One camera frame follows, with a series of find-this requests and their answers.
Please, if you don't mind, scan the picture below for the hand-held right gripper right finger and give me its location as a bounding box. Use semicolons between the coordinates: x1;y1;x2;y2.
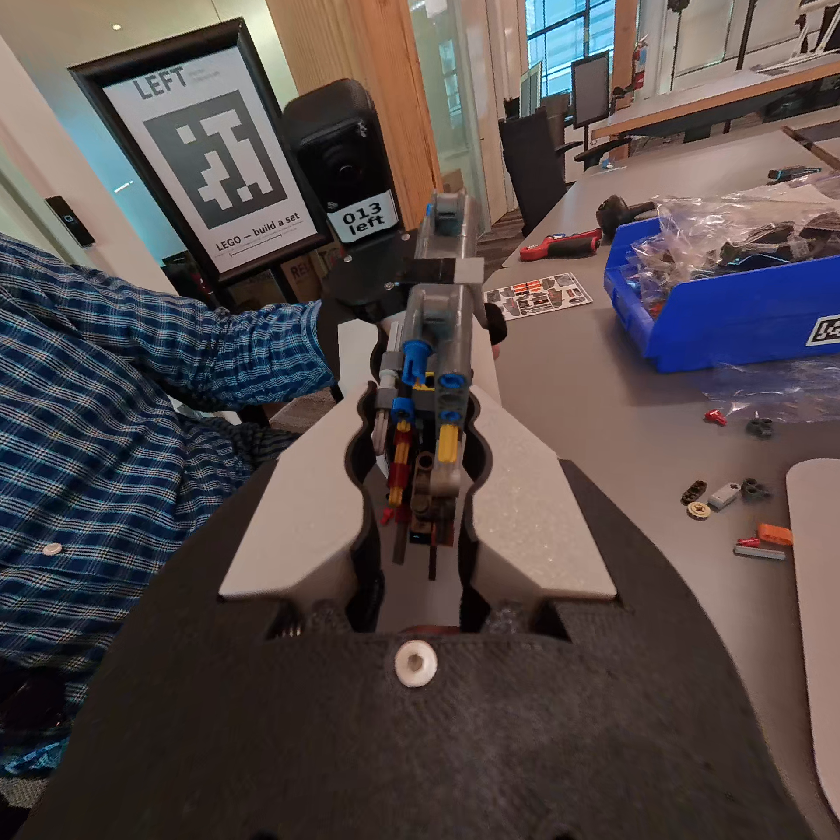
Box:
458;386;619;632

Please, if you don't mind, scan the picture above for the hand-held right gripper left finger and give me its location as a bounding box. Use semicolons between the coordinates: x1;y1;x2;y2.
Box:
218;382;387;634

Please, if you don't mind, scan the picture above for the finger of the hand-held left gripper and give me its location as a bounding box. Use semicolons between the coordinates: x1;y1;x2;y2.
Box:
470;308;505;411
336;320;389;406

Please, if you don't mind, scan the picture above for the lego car chassis model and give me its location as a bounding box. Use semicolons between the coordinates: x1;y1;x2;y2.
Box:
371;189;488;581

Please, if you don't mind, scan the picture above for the person's left forearm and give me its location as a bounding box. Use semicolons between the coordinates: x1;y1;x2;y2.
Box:
154;298;339;417

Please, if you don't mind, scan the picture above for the clear bag of lego parts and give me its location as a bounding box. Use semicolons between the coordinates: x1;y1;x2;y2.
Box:
629;178;840;298

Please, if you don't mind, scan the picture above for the cardboard box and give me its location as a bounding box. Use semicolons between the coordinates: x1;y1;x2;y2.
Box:
226;252;345;312

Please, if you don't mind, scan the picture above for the sticker sheet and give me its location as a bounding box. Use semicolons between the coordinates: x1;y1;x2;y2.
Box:
484;272;593;321

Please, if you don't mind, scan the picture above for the red and black tool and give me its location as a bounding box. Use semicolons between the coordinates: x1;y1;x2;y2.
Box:
520;227;602;261

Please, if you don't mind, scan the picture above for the black office chair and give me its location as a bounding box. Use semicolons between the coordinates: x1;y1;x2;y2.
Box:
497;107;584;238

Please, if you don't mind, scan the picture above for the black handheld device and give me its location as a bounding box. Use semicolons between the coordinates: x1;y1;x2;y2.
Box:
596;195;657;241

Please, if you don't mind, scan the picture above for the person's blue plaid shirt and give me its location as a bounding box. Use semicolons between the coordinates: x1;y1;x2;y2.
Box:
0;233;309;782

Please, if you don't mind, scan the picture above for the blue plastic bin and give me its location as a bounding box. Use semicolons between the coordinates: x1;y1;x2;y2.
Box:
602;217;840;375

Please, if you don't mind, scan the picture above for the clear plastic bag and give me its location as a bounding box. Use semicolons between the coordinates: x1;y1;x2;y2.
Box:
701;360;840;422

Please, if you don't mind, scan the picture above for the white curved board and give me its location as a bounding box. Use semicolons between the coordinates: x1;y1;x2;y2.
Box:
785;458;840;818

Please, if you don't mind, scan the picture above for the computer monitor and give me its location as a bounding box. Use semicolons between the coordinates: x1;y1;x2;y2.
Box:
570;51;613;130

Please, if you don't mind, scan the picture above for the wooden top desk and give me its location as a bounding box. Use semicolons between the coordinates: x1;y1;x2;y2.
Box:
589;60;840;144

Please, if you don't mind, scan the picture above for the black wall card reader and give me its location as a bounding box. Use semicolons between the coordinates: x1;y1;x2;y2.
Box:
45;195;97;248

